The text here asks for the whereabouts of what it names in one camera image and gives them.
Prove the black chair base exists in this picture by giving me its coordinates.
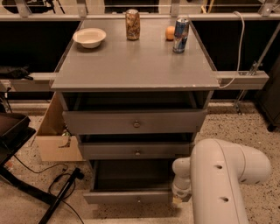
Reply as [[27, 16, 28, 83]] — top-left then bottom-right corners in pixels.
[[0, 111, 86, 224]]

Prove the blue silver energy drink can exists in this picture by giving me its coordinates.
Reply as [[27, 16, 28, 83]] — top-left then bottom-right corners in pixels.
[[173, 17, 190, 53]]

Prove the black floor cable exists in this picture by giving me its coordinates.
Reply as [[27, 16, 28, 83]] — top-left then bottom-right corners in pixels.
[[13, 153, 86, 224]]

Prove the grey middle drawer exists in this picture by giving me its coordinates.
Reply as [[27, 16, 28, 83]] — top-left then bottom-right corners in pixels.
[[79, 142, 193, 159]]

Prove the orange fruit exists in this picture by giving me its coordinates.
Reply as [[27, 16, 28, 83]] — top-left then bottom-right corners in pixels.
[[165, 26, 175, 40]]

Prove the white ceramic bowl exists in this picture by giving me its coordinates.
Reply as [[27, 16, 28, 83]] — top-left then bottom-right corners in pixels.
[[73, 28, 107, 49]]

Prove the brown patterned can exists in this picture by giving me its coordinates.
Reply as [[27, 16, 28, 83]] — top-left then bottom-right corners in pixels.
[[125, 9, 140, 40]]

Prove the white cable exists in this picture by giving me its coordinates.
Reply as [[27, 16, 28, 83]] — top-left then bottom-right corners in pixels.
[[218, 10, 246, 89]]

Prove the cardboard box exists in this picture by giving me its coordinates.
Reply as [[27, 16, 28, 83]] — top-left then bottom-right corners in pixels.
[[35, 94, 83, 162]]

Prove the black object on rail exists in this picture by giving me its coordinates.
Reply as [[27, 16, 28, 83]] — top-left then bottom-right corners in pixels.
[[0, 66, 33, 81]]

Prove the grey drawer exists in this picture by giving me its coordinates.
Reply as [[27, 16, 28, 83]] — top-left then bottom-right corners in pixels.
[[79, 142, 193, 159], [83, 159, 174, 204], [63, 109, 207, 135]]

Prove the grey bottom drawer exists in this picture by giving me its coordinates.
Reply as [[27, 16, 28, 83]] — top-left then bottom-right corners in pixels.
[[83, 159, 174, 204]]

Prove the black cabinet at right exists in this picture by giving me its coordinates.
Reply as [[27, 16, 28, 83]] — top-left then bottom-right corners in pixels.
[[257, 56, 280, 132]]

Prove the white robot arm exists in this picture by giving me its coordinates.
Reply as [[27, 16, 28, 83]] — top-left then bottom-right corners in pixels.
[[171, 138, 272, 224]]

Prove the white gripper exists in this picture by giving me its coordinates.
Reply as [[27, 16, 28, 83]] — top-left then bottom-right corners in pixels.
[[171, 178, 192, 204]]

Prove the grey drawer cabinet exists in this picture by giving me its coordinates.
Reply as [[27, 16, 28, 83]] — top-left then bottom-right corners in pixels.
[[50, 17, 221, 187]]

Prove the grey top drawer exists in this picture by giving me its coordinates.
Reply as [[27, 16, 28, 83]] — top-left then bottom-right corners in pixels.
[[63, 109, 207, 135]]

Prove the grey metal rail beam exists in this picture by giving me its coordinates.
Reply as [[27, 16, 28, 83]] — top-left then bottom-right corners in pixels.
[[0, 71, 269, 92]]

